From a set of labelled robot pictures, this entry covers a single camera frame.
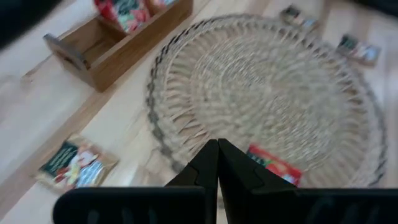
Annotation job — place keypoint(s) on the wooden tea organiser box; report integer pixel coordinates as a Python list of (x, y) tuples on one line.
[(124, 59)]

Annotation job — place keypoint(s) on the round woven straw placemat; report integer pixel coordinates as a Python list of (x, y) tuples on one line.
[(264, 93)]

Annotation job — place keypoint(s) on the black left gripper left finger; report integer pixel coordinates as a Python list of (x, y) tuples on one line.
[(205, 168)]

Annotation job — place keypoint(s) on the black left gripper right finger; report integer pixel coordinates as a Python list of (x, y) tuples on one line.
[(236, 171)]

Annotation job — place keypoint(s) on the beige vanilla cinnamon tea bag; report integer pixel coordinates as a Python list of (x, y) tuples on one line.
[(74, 165), (295, 15), (357, 49)]

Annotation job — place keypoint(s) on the red strawberry tea bag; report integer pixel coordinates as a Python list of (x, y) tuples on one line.
[(124, 14), (276, 166)]

